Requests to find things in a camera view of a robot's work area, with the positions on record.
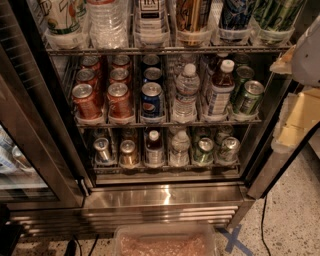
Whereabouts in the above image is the blue tape cross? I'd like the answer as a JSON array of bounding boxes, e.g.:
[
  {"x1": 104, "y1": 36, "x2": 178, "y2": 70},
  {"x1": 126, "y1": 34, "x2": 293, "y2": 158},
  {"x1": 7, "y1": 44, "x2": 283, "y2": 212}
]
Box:
[{"x1": 217, "y1": 224, "x2": 253, "y2": 256}]

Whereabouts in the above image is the black cables bottom left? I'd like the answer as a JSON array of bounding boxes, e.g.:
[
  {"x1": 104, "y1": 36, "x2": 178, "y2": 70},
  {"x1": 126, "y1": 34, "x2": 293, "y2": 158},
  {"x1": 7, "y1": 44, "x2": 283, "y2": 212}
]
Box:
[{"x1": 63, "y1": 234, "x2": 100, "y2": 256}]

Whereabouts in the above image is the red soda can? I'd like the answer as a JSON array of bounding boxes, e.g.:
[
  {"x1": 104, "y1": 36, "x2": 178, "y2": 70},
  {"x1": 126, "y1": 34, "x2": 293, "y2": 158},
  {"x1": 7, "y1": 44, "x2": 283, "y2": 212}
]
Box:
[
  {"x1": 109, "y1": 68, "x2": 131, "y2": 84},
  {"x1": 107, "y1": 83, "x2": 133, "y2": 119},
  {"x1": 72, "y1": 84, "x2": 102, "y2": 120},
  {"x1": 76, "y1": 68, "x2": 99, "y2": 90}
]

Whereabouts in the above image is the red soda can front left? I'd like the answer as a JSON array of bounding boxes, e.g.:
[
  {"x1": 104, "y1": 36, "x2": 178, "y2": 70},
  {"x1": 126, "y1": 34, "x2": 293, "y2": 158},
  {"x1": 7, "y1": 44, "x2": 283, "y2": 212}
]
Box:
[{"x1": 72, "y1": 84, "x2": 102, "y2": 120}]

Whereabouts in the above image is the clear water bottle middle shelf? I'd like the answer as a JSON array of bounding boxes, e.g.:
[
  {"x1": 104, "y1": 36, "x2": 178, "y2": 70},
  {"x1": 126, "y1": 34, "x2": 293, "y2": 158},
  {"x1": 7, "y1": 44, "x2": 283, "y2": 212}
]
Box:
[{"x1": 173, "y1": 63, "x2": 200, "y2": 123}]

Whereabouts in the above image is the blue pepsi can behind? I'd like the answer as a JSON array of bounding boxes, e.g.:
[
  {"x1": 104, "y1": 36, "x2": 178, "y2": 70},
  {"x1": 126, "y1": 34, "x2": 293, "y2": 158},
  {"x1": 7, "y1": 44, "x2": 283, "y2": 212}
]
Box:
[{"x1": 143, "y1": 67, "x2": 163, "y2": 84}]

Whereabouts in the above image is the white label bottle top shelf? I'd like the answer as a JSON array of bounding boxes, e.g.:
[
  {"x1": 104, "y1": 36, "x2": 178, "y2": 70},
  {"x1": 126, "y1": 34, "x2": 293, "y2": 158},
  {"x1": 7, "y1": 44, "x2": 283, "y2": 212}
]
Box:
[{"x1": 134, "y1": 0, "x2": 169, "y2": 48}]

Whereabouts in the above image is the brown gold can top shelf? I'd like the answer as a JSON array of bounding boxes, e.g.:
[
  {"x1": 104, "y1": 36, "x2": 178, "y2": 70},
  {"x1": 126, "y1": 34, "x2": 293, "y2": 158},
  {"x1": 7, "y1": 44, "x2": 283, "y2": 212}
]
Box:
[{"x1": 175, "y1": 0, "x2": 212, "y2": 46}]

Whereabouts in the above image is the tea bottle bottom shelf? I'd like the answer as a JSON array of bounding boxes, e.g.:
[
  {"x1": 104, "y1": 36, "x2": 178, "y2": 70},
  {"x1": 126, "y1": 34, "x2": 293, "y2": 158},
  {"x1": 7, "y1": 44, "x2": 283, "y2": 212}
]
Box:
[{"x1": 146, "y1": 130, "x2": 164, "y2": 167}]

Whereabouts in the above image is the green can bottom shelf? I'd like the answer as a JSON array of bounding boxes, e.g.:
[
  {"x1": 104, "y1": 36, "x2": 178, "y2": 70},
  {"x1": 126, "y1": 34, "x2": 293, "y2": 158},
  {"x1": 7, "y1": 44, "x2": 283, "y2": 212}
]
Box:
[{"x1": 193, "y1": 137, "x2": 214, "y2": 165}]

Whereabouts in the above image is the light green can bottom right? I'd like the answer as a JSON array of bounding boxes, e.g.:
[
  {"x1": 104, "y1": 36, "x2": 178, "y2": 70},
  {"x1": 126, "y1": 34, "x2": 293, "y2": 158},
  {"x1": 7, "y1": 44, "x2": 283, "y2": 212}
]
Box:
[{"x1": 217, "y1": 137, "x2": 240, "y2": 163}]

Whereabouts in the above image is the green soda can behind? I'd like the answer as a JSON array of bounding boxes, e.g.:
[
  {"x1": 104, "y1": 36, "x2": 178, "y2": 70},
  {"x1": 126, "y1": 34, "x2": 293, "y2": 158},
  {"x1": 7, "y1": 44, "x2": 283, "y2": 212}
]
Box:
[{"x1": 230, "y1": 65, "x2": 255, "y2": 102}]

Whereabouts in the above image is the green soda can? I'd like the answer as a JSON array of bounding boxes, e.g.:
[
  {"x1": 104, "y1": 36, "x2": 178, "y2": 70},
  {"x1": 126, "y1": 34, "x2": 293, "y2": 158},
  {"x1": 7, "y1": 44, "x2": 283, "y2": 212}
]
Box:
[
  {"x1": 233, "y1": 80, "x2": 264, "y2": 115},
  {"x1": 230, "y1": 65, "x2": 255, "y2": 102}
]

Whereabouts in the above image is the silver can bottom left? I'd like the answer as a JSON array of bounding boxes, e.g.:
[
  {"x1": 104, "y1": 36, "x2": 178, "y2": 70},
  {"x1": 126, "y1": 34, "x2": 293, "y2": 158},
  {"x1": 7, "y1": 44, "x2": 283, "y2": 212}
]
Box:
[{"x1": 93, "y1": 138, "x2": 112, "y2": 162}]

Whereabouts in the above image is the water bottle bottom shelf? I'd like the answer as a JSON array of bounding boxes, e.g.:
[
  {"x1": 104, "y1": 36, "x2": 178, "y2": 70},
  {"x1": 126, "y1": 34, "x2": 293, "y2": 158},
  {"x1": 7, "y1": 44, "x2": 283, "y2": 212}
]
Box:
[{"x1": 169, "y1": 130, "x2": 190, "y2": 167}]

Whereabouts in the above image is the black power cable right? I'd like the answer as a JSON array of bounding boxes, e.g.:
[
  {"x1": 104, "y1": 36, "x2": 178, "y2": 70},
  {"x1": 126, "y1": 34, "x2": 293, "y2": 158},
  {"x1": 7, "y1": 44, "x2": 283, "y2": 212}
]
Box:
[{"x1": 259, "y1": 195, "x2": 273, "y2": 256}]

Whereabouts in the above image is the large water bottle top shelf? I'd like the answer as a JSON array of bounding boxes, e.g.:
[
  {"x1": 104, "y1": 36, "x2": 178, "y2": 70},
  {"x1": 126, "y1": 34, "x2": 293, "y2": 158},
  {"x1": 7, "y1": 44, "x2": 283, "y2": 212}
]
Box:
[{"x1": 87, "y1": 0, "x2": 128, "y2": 49}]

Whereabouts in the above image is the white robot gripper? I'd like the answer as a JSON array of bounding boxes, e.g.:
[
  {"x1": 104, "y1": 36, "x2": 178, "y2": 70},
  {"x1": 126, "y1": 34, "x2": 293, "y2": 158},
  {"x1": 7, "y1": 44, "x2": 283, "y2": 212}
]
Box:
[{"x1": 269, "y1": 16, "x2": 320, "y2": 154}]

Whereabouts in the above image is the iced tea bottle white cap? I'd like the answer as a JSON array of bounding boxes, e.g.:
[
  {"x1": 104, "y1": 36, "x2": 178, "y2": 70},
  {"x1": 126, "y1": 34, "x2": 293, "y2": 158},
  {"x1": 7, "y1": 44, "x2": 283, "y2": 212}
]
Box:
[{"x1": 205, "y1": 59, "x2": 235, "y2": 116}]

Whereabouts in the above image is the gold can bottom shelf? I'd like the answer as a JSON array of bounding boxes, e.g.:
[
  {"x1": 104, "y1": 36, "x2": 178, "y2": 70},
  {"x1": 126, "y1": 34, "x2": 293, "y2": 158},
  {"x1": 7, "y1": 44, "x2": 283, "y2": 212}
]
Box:
[{"x1": 120, "y1": 140, "x2": 138, "y2": 166}]

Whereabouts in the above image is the open fridge door right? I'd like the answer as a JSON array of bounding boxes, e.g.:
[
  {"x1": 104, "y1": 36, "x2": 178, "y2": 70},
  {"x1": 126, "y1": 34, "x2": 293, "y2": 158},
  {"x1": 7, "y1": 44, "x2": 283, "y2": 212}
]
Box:
[{"x1": 247, "y1": 87, "x2": 320, "y2": 200}]

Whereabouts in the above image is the glass fridge door left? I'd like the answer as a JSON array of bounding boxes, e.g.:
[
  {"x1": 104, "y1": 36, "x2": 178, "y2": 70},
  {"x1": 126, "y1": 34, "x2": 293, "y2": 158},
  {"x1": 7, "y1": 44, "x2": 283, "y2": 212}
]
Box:
[{"x1": 0, "y1": 0, "x2": 84, "y2": 211}]

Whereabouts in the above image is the stainless steel fridge cabinet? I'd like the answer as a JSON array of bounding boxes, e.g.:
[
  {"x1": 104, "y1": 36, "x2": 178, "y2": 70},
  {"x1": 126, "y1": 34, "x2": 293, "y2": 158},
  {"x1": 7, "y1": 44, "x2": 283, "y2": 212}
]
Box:
[{"x1": 1, "y1": 0, "x2": 297, "y2": 237}]

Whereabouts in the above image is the blue pepsi can front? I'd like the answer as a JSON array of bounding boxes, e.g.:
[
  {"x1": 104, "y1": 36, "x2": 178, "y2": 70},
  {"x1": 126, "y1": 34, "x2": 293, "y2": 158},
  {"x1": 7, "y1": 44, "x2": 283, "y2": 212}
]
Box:
[{"x1": 141, "y1": 82, "x2": 164, "y2": 118}]

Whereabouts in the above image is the blue pepsi can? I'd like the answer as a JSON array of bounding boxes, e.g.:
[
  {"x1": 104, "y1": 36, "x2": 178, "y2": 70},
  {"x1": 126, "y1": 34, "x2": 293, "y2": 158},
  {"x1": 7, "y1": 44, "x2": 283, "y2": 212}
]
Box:
[
  {"x1": 141, "y1": 82, "x2": 164, "y2": 118},
  {"x1": 143, "y1": 67, "x2": 163, "y2": 84}
]

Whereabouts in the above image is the red soda can middle left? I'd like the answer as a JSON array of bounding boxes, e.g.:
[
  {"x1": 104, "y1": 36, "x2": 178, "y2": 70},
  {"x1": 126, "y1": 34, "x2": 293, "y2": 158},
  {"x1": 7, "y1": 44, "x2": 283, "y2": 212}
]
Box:
[{"x1": 76, "y1": 68, "x2": 99, "y2": 90}]

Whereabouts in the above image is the green striped can top shelf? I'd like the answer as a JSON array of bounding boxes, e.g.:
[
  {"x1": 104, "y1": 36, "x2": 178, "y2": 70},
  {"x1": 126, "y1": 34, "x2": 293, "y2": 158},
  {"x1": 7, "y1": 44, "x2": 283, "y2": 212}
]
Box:
[{"x1": 253, "y1": 0, "x2": 305, "y2": 32}]

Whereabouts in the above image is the green soda can front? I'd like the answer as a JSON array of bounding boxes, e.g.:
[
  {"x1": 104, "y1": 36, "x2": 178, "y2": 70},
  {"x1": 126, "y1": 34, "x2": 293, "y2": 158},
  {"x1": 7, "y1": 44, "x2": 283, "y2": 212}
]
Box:
[{"x1": 233, "y1": 80, "x2": 264, "y2": 115}]

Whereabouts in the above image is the clear plastic bin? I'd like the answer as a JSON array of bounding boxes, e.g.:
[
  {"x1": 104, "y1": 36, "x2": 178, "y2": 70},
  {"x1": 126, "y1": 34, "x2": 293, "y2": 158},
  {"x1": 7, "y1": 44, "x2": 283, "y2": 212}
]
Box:
[{"x1": 112, "y1": 223, "x2": 220, "y2": 256}]

